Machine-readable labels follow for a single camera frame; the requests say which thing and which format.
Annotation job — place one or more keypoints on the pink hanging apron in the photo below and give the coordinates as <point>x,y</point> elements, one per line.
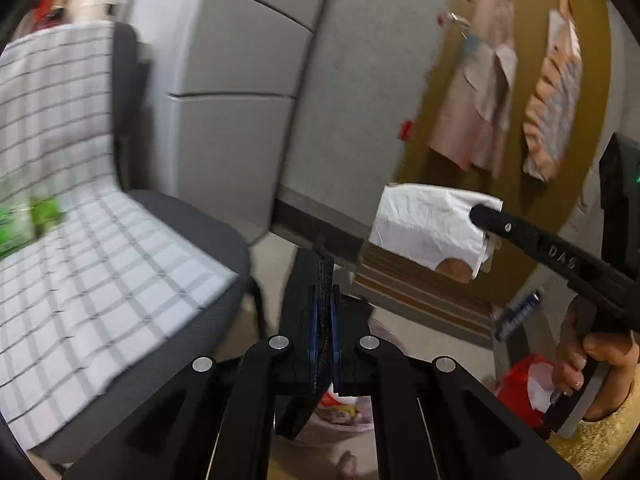
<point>475,110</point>

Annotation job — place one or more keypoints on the red plastic bag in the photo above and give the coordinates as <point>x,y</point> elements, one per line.
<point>520,385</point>

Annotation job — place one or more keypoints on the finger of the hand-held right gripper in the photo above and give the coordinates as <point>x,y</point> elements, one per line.
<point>545,252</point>

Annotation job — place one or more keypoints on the grey refrigerator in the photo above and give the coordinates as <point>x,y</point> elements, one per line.
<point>230,135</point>

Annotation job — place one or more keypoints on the white grey checkered cloth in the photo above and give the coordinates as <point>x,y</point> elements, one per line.
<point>100,260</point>

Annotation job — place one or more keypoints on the orange white hanging cloth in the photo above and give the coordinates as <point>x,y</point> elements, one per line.
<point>552,100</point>

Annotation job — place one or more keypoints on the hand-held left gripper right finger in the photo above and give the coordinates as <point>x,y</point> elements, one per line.
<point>336,360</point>

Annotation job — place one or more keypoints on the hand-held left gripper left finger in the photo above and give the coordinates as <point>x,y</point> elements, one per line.
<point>313,360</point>

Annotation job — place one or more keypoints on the brown wooden door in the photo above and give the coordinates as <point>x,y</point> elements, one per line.
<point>515,195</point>

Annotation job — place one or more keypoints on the person's right hand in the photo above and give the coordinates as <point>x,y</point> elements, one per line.
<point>615,360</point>

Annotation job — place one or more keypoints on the grey office chair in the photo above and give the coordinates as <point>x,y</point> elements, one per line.
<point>200,230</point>

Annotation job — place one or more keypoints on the red wall hook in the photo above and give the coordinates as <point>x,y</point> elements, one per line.
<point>407,130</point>

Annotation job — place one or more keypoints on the black fabric piece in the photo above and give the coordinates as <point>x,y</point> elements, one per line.
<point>324,280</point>

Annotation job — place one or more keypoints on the green snack packet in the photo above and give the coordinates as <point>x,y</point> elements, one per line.
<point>45,212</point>

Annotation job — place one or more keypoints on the person's right forearm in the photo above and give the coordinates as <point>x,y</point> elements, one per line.
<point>595,452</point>

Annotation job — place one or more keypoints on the blue packet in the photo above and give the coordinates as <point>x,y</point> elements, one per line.
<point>517,315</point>

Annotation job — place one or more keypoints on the pink plastic bag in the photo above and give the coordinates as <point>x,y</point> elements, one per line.
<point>345,420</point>

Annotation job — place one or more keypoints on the person's foot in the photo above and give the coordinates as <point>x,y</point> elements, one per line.
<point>346,465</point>

